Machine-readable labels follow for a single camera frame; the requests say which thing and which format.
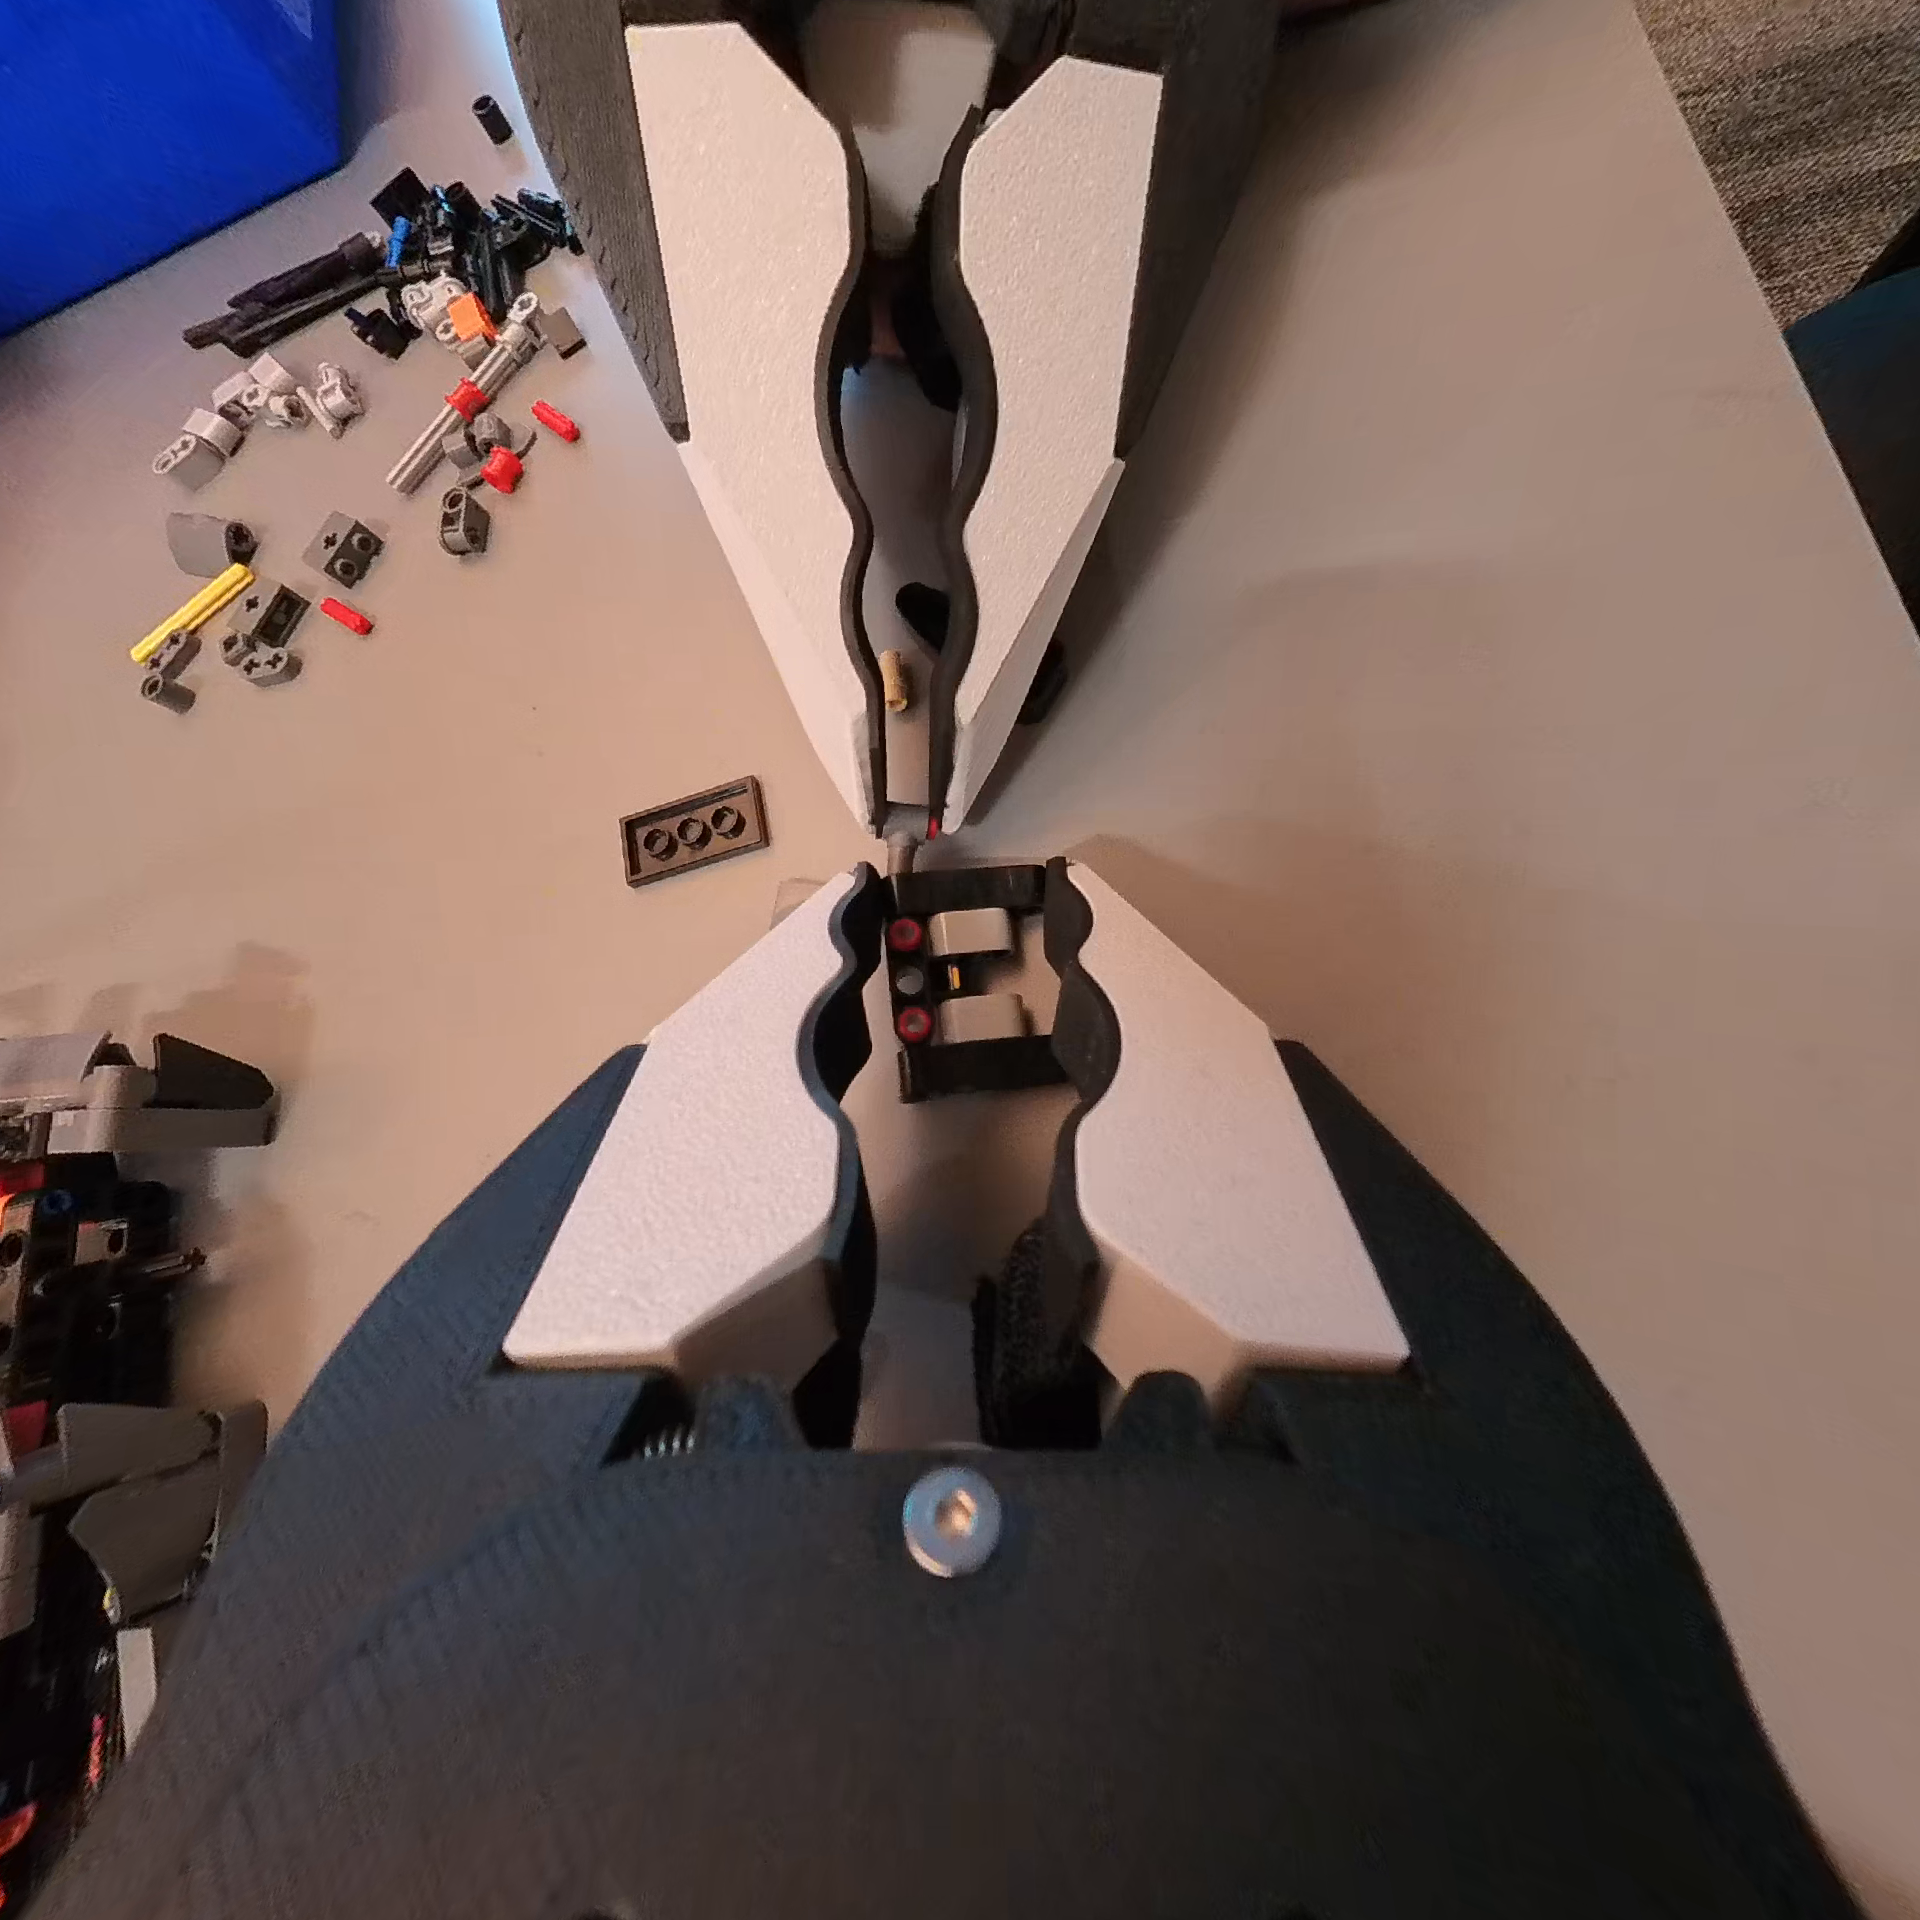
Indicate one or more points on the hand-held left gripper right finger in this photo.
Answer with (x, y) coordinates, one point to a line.
(1229, 1170)

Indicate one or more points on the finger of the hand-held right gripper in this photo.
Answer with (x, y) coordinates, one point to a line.
(1066, 300)
(737, 255)

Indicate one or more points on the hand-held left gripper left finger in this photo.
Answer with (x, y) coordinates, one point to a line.
(690, 1170)

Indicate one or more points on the black lego frame assembly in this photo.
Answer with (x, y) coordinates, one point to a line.
(974, 1068)

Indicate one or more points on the grey lego axle connector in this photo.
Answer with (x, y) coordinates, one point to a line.
(904, 843)

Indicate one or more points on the pile of loose lego pieces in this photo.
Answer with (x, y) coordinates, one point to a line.
(468, 397)

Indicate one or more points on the black three-hole lego plate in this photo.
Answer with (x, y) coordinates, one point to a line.
(690, 835)

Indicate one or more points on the tan lego pin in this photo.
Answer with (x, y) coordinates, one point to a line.
(895, 685)

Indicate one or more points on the partly built lego car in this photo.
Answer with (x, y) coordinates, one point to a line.
(77, 1199)

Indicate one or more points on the blue storage bin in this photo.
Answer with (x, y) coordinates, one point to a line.
(135, 135)

